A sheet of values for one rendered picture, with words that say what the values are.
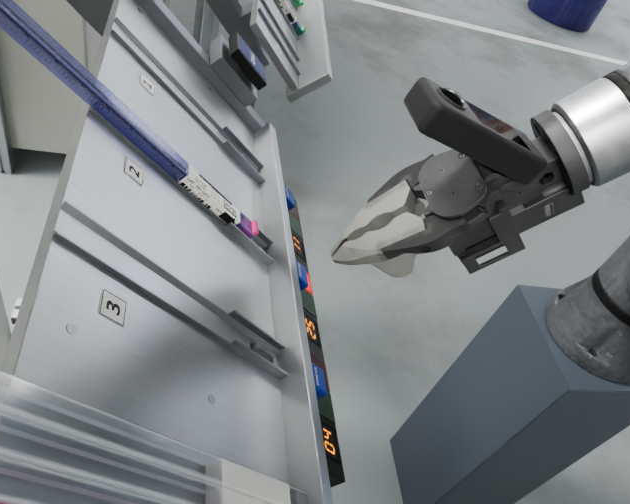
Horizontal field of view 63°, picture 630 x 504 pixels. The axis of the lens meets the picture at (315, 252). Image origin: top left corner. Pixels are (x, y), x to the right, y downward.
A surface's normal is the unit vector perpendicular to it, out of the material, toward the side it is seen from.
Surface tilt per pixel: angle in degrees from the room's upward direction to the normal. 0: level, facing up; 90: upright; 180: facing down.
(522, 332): 90
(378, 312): 0
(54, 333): 43
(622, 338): 72
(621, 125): 61
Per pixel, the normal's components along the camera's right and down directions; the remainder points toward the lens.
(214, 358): 0.84, -0.44
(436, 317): 0.25, -0.68
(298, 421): -0.52, -0.52
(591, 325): -0.71, -0.01
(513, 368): -0.96, -0.10
